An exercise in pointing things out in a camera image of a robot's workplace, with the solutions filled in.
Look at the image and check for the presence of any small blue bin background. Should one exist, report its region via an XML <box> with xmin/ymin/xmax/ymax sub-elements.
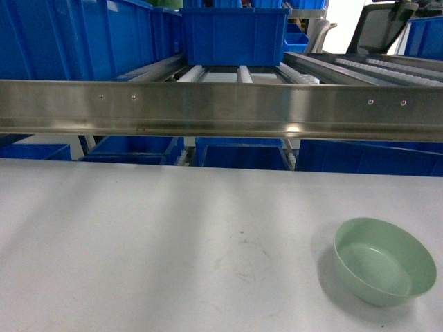
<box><xmin>284</xmin><ymin>23</ymin><xmax>309</xmax><ymax>53</ymax></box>

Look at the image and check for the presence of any green plastic bowl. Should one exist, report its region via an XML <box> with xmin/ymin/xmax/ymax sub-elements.
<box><xmin>333</xmin><ymin>217</ymin><xmax>437</xmax><ymax>307</ymax></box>

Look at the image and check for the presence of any blue bin lower left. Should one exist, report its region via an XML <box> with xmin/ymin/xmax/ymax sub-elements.
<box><xmin>1</xmin><ymin>144</ymin><xmax>72</xmax><ymax>161</ymax></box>

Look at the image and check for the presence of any blue bin lower right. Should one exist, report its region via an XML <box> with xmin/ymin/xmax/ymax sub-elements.
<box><xmin>296</xmin><ymin>140</ymin><xmax>442</xmax><ymax>177</ymax></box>

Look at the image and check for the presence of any blue bin far right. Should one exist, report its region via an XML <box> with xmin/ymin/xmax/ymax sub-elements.
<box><xmin>404</xmin><ymin>16</ymin><xmax>442</xmax><ymax>61</ymax></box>

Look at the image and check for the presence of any stainless steel shelf rack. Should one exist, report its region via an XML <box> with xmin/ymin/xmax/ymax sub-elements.
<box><xmin>1</xmin><ymin>53</ymin><xmax>442</xmax><ymax>142</ymax></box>

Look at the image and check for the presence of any large blue bin centre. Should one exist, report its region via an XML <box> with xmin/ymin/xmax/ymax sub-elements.
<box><xmin>179</xmin><ymin>8</ymin><xmax>289</xmax><ymax>66</ymax></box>

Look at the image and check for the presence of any grey office chair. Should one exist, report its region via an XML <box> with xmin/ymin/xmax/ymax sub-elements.
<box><xmin>346</xmin><ymin>1</ymin><xmax>442</xmax><ymax>55</ymax></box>

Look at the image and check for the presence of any large blue bin left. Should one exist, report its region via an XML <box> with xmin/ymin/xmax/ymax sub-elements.
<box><xmin>1</xmin><ymin>1</ymin><xmax>183</xmax><ymax>81</ymax></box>

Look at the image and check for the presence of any blue bin lower centre-left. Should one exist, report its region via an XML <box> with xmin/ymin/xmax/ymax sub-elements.
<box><xmin>78</xmin><ymin>136</ymin><xmax>184</xmax><ymax>165</ymax></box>

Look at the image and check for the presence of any large blue bin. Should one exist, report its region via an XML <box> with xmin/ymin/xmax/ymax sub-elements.
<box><xmin>179</xmin><ymin>8</ymin><xmax>289</xmax><ymax>66</ymax></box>
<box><xmin>1</xmin><ymin>1</ymin><xmax>183</xmax><ymax>81</ymax></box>

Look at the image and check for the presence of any blue bin lower centre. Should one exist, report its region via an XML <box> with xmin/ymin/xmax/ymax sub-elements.
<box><xmin>195</xmin><ymin>137</ymin><xmax>289</xmax><ymax>171</ymax></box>

